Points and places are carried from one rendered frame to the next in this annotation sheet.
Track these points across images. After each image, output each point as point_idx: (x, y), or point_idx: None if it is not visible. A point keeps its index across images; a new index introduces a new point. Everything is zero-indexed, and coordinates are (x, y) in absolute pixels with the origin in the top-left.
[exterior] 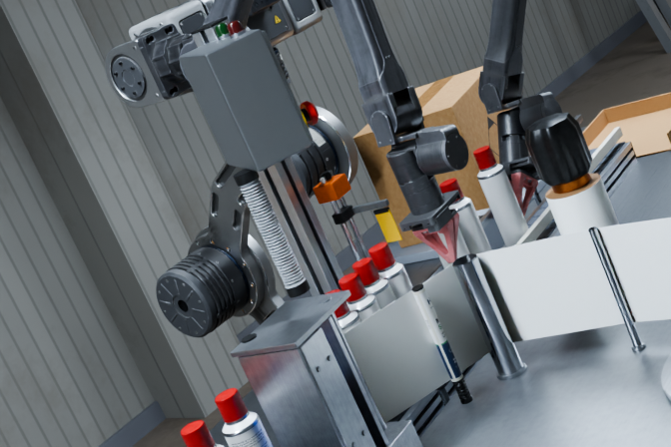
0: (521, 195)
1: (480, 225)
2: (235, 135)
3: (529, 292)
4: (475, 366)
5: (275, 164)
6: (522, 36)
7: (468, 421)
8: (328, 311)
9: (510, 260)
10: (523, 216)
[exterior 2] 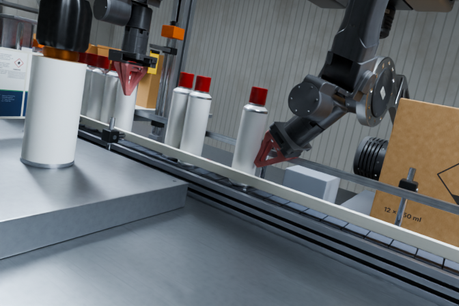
0: (262, 149)
1: (190, 117)
2: None
3: (14, 85)
4: None
5: None
6: (366, 18)
7: (11, 120)
8: (3, 14)
9: (21, 60)
10: (244, 159)
